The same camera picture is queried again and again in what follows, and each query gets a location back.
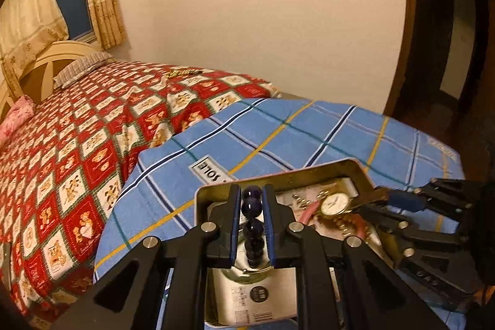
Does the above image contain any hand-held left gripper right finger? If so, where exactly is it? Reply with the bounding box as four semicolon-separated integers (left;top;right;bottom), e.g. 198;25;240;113
262;184;449;330

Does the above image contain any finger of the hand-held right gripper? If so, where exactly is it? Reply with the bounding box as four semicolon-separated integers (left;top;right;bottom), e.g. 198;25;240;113
357;207;469;247
387;178;483;223

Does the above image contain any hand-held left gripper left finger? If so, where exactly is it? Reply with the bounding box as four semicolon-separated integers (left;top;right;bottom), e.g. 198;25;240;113
50;184;243;330

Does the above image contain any dark purple bead bracelet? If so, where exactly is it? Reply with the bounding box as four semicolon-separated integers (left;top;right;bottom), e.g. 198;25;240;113
241;186;266;271

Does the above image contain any pink bangle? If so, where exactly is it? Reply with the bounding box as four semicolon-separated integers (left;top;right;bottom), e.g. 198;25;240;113
301;200;366;242

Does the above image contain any grey metal bead necklace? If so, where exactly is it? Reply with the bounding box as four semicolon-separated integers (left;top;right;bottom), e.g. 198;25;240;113
291;192;329;210

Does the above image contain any gold wristwatch with brown strap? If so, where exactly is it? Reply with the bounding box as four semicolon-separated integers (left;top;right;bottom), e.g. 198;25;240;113
319;187;391;238

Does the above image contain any pink metal tin box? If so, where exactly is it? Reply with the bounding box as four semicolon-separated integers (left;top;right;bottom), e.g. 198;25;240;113
194;158;405;330

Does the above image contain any white booklet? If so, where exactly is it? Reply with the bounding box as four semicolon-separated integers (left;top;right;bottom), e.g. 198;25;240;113
207;267;299;329

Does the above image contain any blue plaid blanket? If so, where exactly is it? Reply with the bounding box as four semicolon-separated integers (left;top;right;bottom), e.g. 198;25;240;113
93;97;465;285

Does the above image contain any red printed bedspread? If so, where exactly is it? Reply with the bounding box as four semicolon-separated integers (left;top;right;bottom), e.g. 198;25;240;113
0;61;283;320

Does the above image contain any striped pillow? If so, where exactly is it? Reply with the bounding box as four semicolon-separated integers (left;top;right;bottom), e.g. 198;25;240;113
52;51;115;89

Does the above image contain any pink pillow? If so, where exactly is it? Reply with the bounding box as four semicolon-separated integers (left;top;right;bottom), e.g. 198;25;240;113
0;94;37;145

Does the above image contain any cream wooden headboard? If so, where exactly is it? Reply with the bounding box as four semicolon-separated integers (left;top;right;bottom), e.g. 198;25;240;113
0;40;102;122

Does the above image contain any wide beige floral curtain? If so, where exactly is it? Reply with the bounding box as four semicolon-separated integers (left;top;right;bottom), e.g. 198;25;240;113
0;0;70;92

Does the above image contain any gold chain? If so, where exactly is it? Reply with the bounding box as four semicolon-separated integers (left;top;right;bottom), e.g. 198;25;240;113
166;69;204;78

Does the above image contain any brown wooden door frame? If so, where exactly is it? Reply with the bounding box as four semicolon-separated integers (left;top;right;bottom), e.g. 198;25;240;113
382;0;419;119

